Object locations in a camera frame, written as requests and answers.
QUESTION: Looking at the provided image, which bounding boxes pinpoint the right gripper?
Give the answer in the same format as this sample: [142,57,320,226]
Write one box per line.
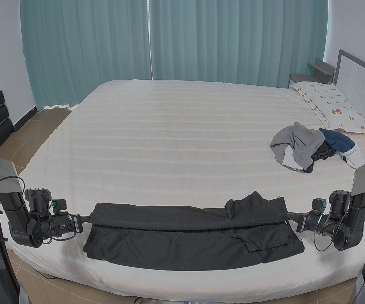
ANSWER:
[297,212,327,235]

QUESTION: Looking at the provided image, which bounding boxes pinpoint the grey bedside table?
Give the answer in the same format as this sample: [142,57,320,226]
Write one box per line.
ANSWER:
[290,58,334,84]

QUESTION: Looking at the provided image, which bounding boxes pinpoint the bed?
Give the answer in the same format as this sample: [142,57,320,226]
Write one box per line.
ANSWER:
[6,49,365,298]

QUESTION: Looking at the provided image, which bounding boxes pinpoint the black T-shirt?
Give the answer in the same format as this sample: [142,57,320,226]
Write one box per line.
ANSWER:
[82,191,305,271]

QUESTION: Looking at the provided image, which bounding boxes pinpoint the white printed pillow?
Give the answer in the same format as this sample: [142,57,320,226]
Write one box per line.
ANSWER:
[290,81,365,135]

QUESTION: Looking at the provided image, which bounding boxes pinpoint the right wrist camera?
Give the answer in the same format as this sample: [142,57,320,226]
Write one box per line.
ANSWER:
[311,198,328,215]

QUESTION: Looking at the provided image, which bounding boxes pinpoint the blue-green curtain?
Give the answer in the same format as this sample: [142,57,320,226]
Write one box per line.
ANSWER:
[149,0,329,88]
[21,0,151,110]

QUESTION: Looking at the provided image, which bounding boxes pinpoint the pile of clothes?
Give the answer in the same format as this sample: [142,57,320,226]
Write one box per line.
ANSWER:
[269,122,365,174]

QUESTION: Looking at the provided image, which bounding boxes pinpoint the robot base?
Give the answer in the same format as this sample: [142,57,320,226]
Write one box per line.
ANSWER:
[143,299,230,304]

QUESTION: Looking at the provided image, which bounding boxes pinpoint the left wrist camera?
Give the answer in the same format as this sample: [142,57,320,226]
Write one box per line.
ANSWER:
[50,198,68,215]

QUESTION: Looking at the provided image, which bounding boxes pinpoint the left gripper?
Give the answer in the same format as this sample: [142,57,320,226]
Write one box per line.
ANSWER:
[51,213,84,236]

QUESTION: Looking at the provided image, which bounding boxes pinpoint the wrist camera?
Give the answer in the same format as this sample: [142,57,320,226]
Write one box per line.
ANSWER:
[311,198,328,215]
[50,198,68,215]

